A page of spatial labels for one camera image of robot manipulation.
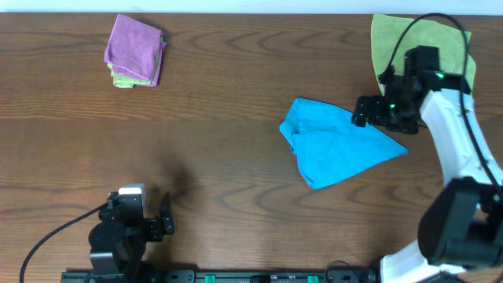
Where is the green microfiber cloth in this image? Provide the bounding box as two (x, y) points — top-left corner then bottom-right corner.
(370, 14), (476, 87)

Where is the folded green cloth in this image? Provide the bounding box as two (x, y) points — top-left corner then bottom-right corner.
(107, 38), (166, 89)

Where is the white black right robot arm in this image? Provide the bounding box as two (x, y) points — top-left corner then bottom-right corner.
(351, 69), (502, 282)

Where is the folded purple cloth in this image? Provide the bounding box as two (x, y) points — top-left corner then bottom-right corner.
(104, 14), (163, 80)

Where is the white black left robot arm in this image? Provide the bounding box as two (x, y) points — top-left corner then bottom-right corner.
(88, 192), (174, 282)

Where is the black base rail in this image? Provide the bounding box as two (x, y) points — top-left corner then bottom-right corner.
(61, 268), (382, 283)

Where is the blue microfiber cloth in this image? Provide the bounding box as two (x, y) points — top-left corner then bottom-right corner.
(279, 97), (408, 189)

